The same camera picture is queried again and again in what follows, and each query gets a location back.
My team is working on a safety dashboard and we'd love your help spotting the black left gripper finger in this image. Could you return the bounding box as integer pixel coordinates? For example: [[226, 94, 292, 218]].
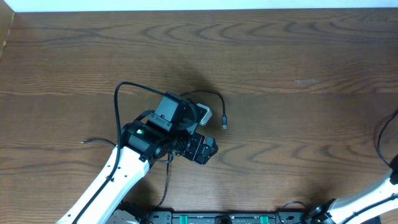
[[197, 147, 218, 164], [203, 136, 218, 150]]

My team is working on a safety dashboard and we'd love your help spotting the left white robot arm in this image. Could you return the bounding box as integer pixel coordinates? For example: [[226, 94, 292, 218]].
[[59, 92, 218, 223]]

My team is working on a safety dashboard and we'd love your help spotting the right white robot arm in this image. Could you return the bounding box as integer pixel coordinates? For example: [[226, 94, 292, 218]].
[[305, 157, 397, 224]]

